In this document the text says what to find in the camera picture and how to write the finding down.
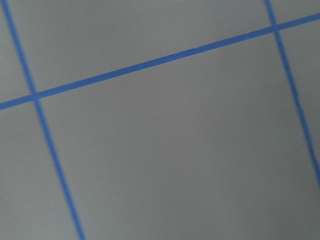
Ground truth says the brown paper table cover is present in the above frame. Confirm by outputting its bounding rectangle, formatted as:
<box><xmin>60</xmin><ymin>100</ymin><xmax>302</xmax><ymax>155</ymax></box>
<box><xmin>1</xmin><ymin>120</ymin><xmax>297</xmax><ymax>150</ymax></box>
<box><xmin>0</xmin><ymin>0</ymin><xmax>320</xmax><ymax>240</ymax></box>

